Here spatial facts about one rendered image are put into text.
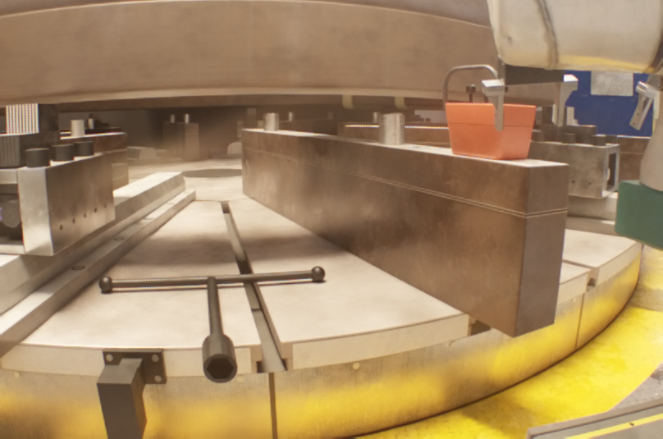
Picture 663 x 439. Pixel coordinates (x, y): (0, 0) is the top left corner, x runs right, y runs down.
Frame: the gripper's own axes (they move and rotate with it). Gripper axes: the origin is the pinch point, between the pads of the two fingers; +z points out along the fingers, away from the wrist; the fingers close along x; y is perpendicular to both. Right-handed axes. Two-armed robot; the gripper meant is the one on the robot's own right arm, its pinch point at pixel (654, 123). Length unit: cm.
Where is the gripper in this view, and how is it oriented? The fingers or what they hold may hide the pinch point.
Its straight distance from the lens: 129.2
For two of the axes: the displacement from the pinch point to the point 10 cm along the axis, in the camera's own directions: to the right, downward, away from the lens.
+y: 2.2, 5.3, -8.2
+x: 9.5, 0.7, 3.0
